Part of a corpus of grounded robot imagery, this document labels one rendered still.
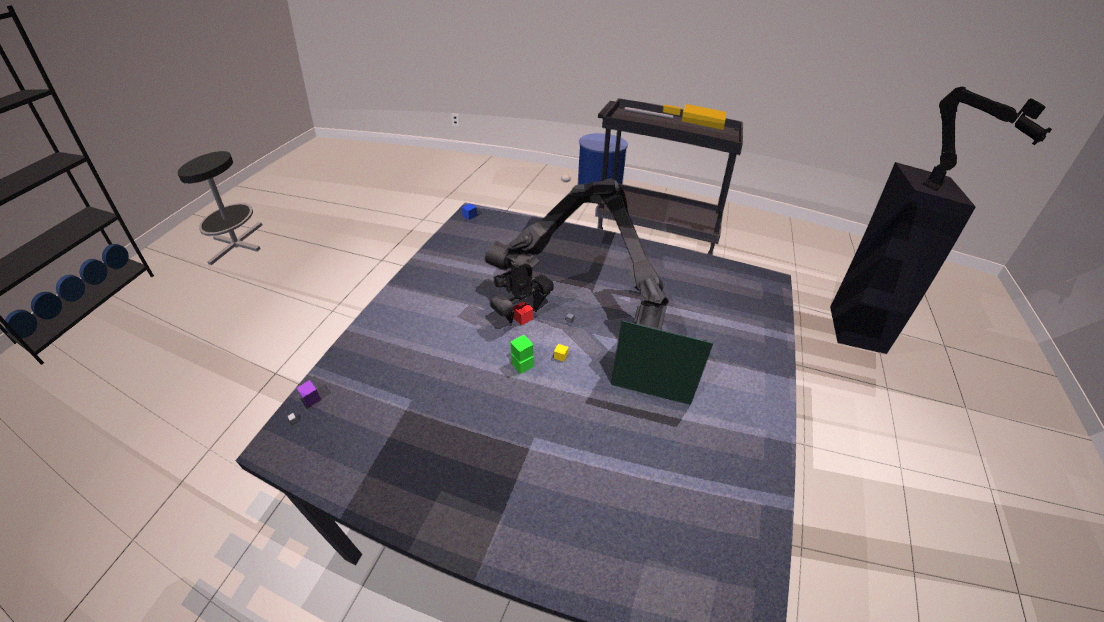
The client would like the purple cube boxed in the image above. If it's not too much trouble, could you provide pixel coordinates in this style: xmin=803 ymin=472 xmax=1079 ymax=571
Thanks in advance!
xmin=297 ymin=380 xmax=321 ymax=407

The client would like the red block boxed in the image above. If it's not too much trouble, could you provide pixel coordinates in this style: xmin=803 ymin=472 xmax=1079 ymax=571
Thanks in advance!
xmin=513 ymin=301 xmax=533 ymax=325

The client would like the green block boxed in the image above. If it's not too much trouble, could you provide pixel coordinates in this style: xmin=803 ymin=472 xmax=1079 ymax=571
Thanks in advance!
xmin=510 ymin=335 xmax=533 ymax=363
xmin=511 ymin=354 xmax=534 ymax=375

